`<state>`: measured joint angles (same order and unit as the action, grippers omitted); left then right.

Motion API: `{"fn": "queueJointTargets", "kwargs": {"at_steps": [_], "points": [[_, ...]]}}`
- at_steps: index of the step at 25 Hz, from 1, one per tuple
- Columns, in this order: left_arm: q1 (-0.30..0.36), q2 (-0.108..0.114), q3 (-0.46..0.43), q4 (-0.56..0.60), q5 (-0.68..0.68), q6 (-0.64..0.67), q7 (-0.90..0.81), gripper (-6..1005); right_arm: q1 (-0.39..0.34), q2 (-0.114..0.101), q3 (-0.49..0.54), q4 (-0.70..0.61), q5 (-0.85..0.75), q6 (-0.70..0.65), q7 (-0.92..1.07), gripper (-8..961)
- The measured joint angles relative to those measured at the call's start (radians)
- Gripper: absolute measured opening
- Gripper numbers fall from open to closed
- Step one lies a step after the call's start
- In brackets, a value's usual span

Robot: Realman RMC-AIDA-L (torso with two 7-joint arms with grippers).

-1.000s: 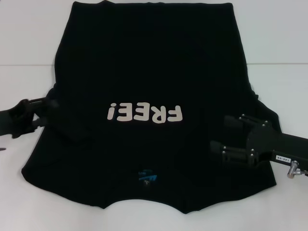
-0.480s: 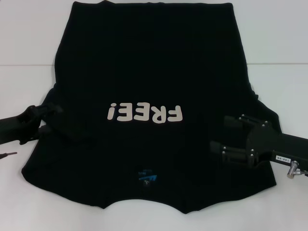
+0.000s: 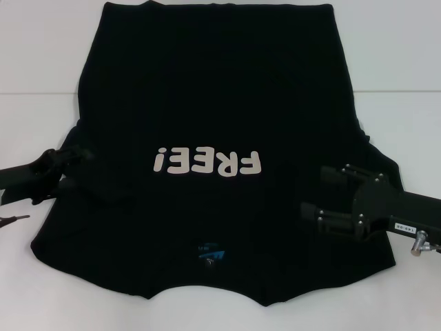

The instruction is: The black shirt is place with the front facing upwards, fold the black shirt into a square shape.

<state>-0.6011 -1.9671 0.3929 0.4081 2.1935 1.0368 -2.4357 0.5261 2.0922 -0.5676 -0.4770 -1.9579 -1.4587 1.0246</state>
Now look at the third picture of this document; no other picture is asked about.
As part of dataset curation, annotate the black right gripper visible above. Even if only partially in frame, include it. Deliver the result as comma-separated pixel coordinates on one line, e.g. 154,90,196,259
299,163,441,243

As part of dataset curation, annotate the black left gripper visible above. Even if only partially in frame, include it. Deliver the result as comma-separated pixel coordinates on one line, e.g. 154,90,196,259
0,146,94,205

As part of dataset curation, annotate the black shirt with FREE print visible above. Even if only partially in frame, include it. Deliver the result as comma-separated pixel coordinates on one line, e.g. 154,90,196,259
30,1,402,303

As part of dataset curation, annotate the right gripper cable with plug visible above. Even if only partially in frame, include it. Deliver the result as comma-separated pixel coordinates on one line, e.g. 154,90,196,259
411,231,441,257

